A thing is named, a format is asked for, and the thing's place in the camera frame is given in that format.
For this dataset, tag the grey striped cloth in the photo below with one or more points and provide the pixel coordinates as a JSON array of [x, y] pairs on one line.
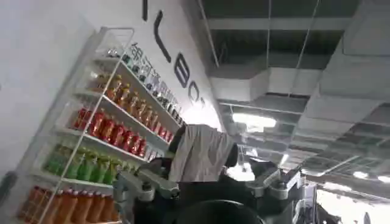
[[201, 152]]

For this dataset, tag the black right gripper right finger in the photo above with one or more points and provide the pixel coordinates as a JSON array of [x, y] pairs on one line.
[[280, 185]]

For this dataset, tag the white shelf with drink bottles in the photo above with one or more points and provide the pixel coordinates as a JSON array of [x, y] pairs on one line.
[[106, 131]]

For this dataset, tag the white ceiling air duct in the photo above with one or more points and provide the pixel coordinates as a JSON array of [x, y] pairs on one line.
[[262, 83]]

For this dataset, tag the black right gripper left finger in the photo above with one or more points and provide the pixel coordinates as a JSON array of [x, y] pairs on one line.
[[158, 184]]

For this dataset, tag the long bright ceiling lamp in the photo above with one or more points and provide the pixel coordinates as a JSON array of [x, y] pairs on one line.
[[254, 120]]

